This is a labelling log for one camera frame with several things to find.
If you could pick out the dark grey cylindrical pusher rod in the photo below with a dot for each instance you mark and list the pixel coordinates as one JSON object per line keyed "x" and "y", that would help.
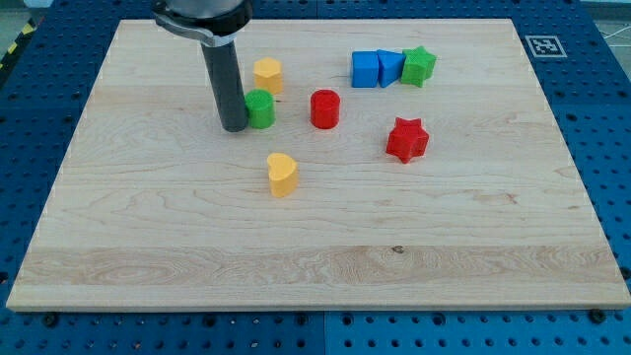
{"x": 225, "y": 77}

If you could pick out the green cylinder block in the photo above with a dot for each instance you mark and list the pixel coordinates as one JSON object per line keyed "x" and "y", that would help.
{"x": 260, "y": 108}

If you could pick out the yellow pentagon block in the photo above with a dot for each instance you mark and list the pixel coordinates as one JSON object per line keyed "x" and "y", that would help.
{"x": 268, "y": 75}

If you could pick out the red cylinder block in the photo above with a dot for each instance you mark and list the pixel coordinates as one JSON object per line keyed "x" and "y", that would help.
{"x": 325, "y": 106}

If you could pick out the yellow heart block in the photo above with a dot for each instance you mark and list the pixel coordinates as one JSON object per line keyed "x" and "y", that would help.
{"x": 283, "y": 174}

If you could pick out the blue cube block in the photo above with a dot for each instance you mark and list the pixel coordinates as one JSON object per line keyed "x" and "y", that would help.
{"x": 365, "y": 69}

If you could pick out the blue triangle block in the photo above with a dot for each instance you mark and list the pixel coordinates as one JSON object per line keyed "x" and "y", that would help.
{"x": 390, "y": 66}

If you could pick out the green star block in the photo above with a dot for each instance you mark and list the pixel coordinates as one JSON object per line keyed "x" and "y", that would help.
{"x": 418, "y": 66}

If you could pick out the red star block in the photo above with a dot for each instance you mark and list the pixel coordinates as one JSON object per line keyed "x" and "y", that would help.
{"x": 407, "y": 140}

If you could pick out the wooden board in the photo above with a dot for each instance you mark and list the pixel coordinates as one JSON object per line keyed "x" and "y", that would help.
{"x": 156, "y": 208}

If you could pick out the white fiducial marker tag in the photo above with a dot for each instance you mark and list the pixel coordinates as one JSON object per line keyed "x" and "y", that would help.
{"x": 545, "y": 46}

